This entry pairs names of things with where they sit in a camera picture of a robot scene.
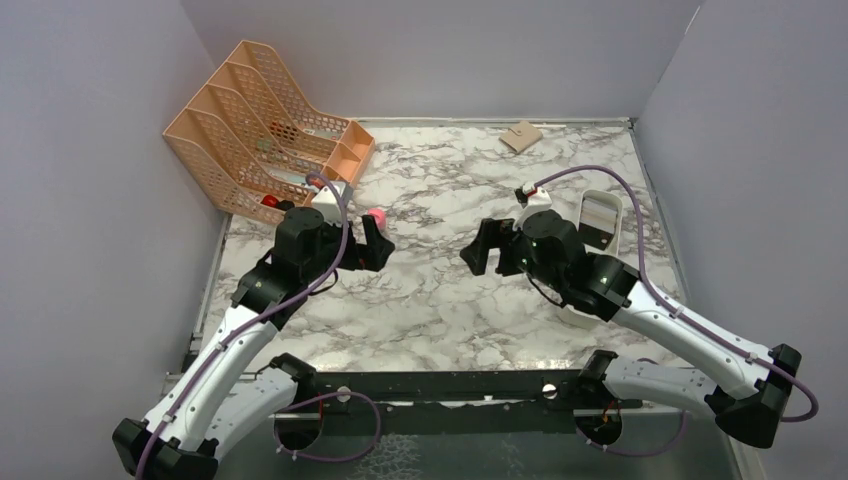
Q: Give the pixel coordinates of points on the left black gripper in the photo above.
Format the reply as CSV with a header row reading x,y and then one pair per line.
x,y
372,255

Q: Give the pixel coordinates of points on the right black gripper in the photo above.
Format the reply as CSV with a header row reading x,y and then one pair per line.
x,y
493,232

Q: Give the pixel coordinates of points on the black credit card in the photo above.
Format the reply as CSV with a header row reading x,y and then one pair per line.
x,y
594,237

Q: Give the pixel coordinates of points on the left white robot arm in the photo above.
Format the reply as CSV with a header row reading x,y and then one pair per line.
x,y
204,415

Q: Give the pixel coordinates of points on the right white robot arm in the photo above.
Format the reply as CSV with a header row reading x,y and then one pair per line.
x,y
743,386

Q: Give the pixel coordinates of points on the pink capped small bottle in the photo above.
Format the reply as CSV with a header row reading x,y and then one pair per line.
x,y
379,217

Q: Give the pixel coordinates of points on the red round object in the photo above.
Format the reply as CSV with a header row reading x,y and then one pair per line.
x,y
270,201

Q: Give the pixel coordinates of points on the white oblong tray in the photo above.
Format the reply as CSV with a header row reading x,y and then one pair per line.
x,y
611,199

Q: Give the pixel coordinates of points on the peach mesh file organizer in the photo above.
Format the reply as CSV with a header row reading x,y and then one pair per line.
x,y
250,131

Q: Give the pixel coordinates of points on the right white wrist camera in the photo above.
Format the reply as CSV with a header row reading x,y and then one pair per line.
x,y
532,200

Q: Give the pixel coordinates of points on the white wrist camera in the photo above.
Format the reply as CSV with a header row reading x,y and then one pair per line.
x,y
326,203
532,200

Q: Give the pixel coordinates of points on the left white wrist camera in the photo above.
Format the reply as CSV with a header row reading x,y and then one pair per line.
x,y
326,203

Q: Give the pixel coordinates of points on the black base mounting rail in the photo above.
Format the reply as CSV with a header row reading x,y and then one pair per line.
x,y
440,403

